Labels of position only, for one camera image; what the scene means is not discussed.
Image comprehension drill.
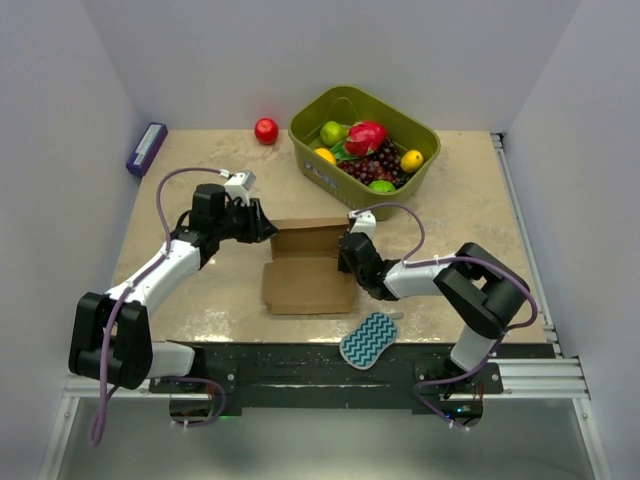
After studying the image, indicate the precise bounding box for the purple rectangular box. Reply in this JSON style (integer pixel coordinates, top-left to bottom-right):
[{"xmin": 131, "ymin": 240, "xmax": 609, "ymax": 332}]
[{"xmin": 126, "ymin": 122, "xmax": 168, "ymax": 178}]

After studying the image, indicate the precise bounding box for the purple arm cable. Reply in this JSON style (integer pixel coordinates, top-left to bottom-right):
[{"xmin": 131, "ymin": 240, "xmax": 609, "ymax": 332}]
[
  {"xmin": 88, "ymin": 167, "xmax": 231, "ymax": 448},
  {"xmin": 354, "ymin": 202, "xmax": 540, "ymax": 434}
]

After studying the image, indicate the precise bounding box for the orange fruit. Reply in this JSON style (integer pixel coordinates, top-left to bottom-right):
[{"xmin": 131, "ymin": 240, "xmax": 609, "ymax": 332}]
[{"xmin": 314, "ymin": 148, "xmax": 337, "ymax": 165}]

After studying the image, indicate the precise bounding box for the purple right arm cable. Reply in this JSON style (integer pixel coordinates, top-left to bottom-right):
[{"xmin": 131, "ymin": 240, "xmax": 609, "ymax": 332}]
[{"xmin": 354, "ymin": 202, "xmax": 540, "ymax": 434}]

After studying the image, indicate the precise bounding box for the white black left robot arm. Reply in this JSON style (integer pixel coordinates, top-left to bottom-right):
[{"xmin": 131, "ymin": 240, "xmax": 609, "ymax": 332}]
[{"xmin": 68, "ymin": 184, "xmax": 277, "ymax": 392}]

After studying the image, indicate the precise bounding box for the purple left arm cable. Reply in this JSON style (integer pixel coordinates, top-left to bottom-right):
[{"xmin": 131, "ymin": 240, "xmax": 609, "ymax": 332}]
[{"xmin": 88, "ymin": 167, "xmax": 231, "ymax": 448}]

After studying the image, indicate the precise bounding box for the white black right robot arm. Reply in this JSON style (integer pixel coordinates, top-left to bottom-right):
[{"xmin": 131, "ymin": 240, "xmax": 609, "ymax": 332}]
[{"xmin": 339, "ymin": 233, "xmax": 538, "ymax": 393}]

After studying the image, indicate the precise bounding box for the brown cardboard paper box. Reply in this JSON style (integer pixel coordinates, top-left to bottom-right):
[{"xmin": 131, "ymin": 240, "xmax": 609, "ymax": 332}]
[{"xmin": 261, "ymin": 217, "xmax": 356, "ymax": 315}]

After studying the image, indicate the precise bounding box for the green lime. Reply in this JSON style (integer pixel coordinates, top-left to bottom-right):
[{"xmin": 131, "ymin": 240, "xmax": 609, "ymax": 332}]
[{"xmin": 369, "ymin": 179, "xmax": 396, "ymax": 193}]

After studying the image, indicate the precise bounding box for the red dragon fruit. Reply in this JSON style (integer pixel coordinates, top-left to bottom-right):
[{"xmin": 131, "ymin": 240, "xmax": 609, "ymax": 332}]
[{"xmin": 344, "ymin": 121, "xmax": 388, "ymax": 157}]

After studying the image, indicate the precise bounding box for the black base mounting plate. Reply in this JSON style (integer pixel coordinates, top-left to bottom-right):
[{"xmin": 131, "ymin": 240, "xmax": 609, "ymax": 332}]
[{"xmin": 134, "ymin": 339, "xmax": 564, "ymax": 419}]

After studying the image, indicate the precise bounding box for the yellow lemon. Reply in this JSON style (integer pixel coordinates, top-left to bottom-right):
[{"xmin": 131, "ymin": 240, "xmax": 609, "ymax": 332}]
[{"xmin": 400, "ymin": 150, "xmax": 425, "ymax": 174}]

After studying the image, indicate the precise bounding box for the purple grape bunch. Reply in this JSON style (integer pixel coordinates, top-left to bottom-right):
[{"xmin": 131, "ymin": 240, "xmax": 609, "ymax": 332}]
[{"xmin": 337, "ymin": 138, "xmax": 410, "ymax": 189}]

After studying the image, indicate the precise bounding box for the green plastic tub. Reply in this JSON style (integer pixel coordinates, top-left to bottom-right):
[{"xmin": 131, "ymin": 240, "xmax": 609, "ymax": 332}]
[{"xmin": 289, "ymin": 85, "xmax": 441, "ymax": 210}]

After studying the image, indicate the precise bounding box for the green apple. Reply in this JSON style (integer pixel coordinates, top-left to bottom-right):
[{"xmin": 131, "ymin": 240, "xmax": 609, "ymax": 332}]
[{"xmin": 320, "ymin": 121, "xmax": 348, "ymax": 147}]

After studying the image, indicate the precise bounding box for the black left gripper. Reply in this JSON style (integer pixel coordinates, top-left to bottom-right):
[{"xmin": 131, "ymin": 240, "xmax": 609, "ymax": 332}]
[{"xmin": 215, "ymin": 199, "xmax": 278, "ymax": 246}]

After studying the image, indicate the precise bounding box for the aluminium rail frame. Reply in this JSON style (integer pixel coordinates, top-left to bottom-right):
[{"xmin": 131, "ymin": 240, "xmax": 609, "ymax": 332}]
[{"xmin": 43, "ymin": 129, "xmax": 610, "ymax": 479}]

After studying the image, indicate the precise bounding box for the red apple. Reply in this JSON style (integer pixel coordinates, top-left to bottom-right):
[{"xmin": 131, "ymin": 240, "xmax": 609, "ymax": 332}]
[{"xmin": 254, "ymin": 117, "xmax": 279, "ymax": 145}]

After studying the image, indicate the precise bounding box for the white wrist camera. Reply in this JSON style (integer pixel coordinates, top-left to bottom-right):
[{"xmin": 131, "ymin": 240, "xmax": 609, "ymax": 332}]
[
  {"xmin": 223, "ymin": 170, "xmax": 256, "ymax": 206},
  {"xmin": 348, "ymin": 210, "xmax": 377, "ymax": 239}
]

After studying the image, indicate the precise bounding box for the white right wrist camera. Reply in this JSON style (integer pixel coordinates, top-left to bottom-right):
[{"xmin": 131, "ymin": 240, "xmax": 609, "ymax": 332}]
[{"xmin": 348, "ymin": 210, "xmax": 377, "ymax": 239}]

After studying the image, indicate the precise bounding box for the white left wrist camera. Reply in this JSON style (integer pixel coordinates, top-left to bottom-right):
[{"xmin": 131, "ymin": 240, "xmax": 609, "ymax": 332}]
[{"xmin": 223, "ymin": 170, "xmax": 256, "ymax": 206}]

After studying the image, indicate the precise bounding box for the blue zigzag sponge cloth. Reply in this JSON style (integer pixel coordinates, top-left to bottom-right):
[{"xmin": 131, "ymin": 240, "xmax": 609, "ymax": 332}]
[{"xmin": 339, "ymin": 312, "xmax": 398, "ymax": 371}]

